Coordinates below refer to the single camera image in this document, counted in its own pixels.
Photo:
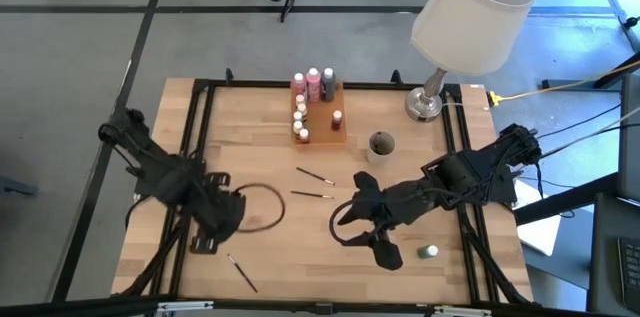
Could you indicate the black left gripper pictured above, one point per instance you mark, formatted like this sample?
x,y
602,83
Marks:
x,y
220,212

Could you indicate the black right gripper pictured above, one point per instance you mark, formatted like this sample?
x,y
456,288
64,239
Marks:
x,y
382,207

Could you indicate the thin black paintbrush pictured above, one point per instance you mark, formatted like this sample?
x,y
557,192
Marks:
x,y
315,176
310,194
242,273

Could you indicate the beige plastic cup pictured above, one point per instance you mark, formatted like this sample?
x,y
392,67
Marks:
x,y
378,159

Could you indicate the small green paint bottle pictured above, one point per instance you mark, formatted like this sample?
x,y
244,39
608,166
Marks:
x,y
428,251

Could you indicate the small brown paint bottle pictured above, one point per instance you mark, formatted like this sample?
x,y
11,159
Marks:
x,y
304,135

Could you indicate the small magenta paint bottle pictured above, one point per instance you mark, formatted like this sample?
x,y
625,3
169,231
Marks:
x,y
337,119

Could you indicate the small lime paint bottle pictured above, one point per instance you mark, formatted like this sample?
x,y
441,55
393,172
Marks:
x,y
297,127

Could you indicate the small blue paint bottle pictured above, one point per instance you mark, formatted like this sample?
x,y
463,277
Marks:
x,y
298,116

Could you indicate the small lemon yellow paint bottle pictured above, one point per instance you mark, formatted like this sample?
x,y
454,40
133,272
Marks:
x,y
302,108

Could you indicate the large grey paint bottle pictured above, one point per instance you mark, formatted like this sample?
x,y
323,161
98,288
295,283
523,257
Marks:
x,y
328,87

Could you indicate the large pink paint bottle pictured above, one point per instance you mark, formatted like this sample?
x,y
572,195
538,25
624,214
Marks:
x,y
313,88

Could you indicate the large coral paint bottle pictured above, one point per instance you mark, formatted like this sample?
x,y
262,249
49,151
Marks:
x,y
298,86

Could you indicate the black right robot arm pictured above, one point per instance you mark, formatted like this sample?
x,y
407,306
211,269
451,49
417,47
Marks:
x,y
465,174

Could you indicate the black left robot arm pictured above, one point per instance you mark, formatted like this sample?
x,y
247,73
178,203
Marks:
x,y
150,162

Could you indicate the white board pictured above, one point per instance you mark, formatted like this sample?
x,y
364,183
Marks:
x,y
537,229

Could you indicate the yellow power plug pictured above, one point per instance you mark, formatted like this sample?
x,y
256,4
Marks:
x,y
493,99

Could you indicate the silver table lamp white shade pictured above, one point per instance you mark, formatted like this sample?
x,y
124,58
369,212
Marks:
x,y
475,22

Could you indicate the black keyboard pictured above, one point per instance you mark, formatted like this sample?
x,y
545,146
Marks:
x,y
631,272

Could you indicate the silver metal bracket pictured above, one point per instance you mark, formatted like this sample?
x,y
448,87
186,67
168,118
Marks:
x,y
462,311
185,305

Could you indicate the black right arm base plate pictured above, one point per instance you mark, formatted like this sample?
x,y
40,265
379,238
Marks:
x,y
507,196

